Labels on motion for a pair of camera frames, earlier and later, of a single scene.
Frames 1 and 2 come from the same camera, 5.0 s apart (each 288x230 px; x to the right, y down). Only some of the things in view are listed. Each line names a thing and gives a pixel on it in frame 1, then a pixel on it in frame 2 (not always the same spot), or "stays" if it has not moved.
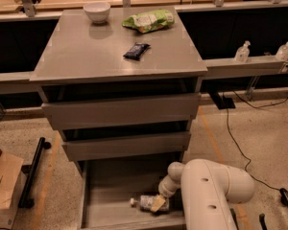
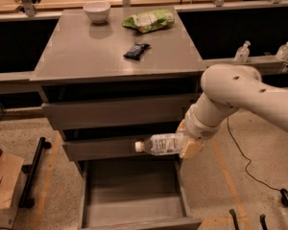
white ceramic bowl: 97,11 stays
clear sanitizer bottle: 243,52 stays
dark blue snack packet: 135,53 stays
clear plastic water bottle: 145,202 -> 161,144
